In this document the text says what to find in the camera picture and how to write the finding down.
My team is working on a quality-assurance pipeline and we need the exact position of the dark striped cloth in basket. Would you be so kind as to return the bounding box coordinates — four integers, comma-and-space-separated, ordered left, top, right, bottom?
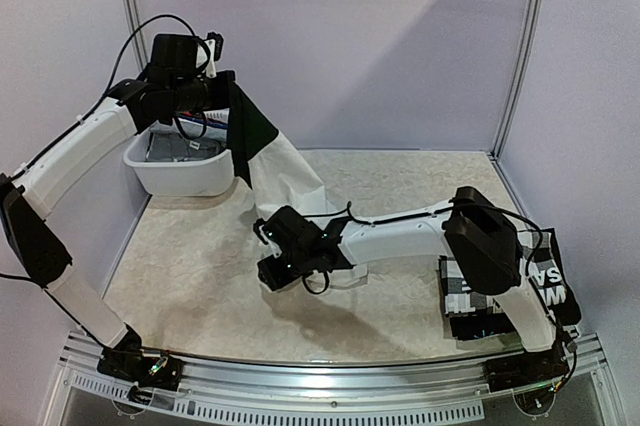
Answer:
178, 108, 230, 129

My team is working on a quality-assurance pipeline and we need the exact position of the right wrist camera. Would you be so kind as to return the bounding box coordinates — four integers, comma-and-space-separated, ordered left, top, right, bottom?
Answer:
252, 218, 281, 255

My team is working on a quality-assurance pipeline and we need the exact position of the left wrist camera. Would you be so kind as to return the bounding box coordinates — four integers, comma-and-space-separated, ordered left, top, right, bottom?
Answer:
205, 31, 224, 79

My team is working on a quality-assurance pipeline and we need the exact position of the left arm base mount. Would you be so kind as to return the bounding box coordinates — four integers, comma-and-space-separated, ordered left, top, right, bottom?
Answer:
97, 334, 185, 392

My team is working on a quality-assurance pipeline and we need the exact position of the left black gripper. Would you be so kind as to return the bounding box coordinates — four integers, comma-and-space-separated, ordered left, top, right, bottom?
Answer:
170, 69, 238, 113

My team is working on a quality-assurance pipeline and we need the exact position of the aluminium front rail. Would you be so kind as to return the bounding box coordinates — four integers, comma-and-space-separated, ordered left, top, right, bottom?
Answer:
43, 333, 631, 425

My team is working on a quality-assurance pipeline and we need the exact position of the white cloth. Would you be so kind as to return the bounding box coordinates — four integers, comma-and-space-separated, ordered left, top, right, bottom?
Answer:
227, 84, 369, 295

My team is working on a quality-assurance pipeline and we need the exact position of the white laundry basket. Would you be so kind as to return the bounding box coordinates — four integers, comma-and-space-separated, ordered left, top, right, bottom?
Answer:
123, 117, 235, 197

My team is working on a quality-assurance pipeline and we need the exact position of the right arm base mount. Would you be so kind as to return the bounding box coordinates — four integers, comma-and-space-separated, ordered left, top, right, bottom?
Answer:
483, 344, 578, 393

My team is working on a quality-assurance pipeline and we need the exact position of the grey cloth in basket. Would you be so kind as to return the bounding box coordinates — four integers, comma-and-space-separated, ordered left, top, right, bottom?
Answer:
145, 133, 226, 163

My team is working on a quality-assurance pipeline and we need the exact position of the folded black garment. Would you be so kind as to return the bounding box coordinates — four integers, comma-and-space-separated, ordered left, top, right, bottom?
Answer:
438, 228, 582, 341

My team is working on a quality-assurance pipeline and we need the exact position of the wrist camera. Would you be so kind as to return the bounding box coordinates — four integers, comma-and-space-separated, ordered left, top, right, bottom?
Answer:
252, 218, 281, 255
205, 31, 224, 79

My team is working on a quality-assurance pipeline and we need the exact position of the right aluminium corner post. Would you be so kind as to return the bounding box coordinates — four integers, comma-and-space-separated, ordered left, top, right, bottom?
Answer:
490, 0, 542, 162

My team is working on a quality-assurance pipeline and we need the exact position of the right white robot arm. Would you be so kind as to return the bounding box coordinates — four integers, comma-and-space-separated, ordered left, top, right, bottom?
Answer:
253, 186, 558, 382

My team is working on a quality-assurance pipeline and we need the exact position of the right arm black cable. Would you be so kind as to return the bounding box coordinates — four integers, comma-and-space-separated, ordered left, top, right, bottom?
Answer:
299, 200, 579, 387

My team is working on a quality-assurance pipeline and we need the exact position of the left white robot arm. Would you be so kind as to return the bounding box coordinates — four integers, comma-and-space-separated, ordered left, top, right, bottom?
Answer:
1, 32, 235, 380

